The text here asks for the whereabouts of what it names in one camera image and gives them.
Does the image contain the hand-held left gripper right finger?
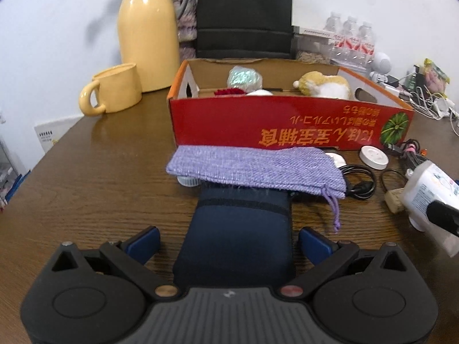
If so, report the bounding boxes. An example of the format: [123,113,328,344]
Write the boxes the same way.
[280,227,418,302]

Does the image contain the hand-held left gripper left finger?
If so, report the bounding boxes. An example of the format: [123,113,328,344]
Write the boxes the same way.
[42,226,182,302]

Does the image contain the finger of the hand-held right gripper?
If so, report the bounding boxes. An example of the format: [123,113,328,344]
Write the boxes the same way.
[427,201,459,238]

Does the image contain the white plastic bottle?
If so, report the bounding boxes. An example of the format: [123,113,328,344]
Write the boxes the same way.
[401,161,459,257]

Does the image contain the navy blue pouch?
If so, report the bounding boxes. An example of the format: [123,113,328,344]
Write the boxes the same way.
[173,183,296,289]

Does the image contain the small white rounded device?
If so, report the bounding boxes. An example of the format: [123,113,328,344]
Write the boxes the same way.
[324,152,347,168]

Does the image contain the purple woven pouch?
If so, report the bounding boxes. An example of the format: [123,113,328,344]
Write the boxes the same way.
[166,146,347,233]

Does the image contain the red cardboard box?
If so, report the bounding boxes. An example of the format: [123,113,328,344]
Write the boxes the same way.
[167,58,415,151]

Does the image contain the yellow and white plush toy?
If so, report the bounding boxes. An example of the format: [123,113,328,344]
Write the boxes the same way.
[293,71,351,100]

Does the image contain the iridescent plastic wrap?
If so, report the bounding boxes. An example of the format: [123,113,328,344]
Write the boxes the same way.
[227,66,264,92]

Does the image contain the white round lid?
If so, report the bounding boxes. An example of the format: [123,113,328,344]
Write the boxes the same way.
[359,145,389,169]

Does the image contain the white sign board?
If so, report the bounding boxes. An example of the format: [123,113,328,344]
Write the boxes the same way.
[34,115,85,158]

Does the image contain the green and pink snack bag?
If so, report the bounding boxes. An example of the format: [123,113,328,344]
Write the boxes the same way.
[423,58,450,95]

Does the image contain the blue packets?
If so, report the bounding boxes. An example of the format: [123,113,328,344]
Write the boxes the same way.
[0,170,31,209]

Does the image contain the yellow mug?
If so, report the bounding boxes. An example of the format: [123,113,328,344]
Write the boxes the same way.
[79,63,143,116]

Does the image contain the white robot toy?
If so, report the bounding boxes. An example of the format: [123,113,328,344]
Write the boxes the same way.
[369,52,394,83]

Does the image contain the clear seed container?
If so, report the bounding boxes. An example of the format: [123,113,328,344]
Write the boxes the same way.
[294,36,335,64]

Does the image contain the yellow thermos jug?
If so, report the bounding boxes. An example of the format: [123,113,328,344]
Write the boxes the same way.
[117,0,189,93]

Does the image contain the flat white box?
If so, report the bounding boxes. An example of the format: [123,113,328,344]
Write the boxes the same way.
[292,25,332,38]

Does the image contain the pink fuzzy vase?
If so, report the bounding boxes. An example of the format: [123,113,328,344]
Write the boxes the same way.
[172,0,198,60]

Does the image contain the black paper bag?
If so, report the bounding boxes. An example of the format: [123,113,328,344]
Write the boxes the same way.
[195,0,295,60]

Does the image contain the thin black cable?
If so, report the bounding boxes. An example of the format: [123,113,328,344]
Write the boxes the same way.
[337,165,407,200]

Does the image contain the bundle of white cables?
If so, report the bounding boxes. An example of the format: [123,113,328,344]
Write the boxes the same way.
[392,79,459,133]

